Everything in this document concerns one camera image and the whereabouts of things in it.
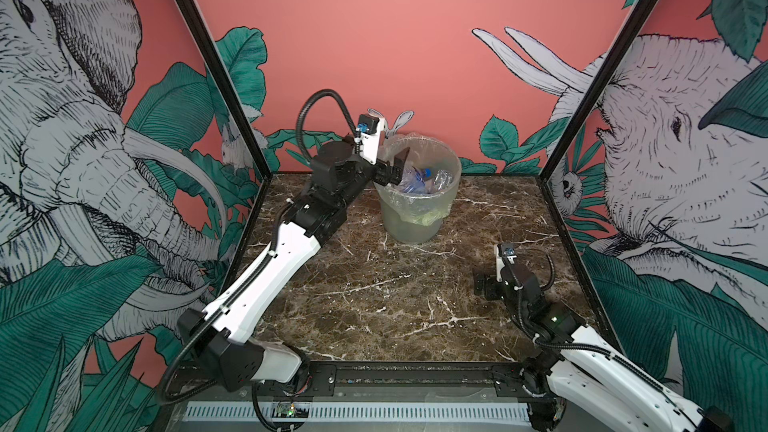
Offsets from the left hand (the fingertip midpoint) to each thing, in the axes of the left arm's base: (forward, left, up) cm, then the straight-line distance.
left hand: (388, 135), depth 63 cm
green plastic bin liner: (+19, -13, -23) cm, 32 cm away
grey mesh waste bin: (+4, -7, -45) cm, 46 cm away
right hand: (-15, -26, -33) cm, 45 cm away
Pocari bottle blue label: (+8, -9, -24) cm, 26 cm away
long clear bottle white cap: (+11, -17, -26) cm, 33 cm away
